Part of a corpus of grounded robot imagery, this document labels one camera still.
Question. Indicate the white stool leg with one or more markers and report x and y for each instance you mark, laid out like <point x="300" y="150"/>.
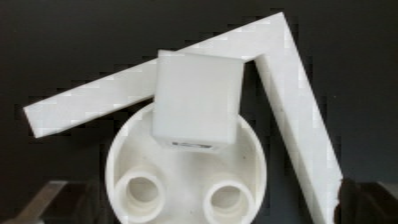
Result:
<point x="197" y="101"/>

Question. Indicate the white round stool seat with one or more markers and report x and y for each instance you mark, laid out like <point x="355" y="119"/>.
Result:
<point x="184" y="187"/>

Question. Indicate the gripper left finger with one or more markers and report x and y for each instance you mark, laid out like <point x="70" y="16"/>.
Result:
<point x="67" y="204"/>

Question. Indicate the white U-shaped fence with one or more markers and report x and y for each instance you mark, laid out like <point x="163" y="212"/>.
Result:
<point x="260" y="43"/>

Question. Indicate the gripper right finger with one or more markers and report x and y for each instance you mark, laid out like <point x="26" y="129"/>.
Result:
<point x="369" y="203"/>

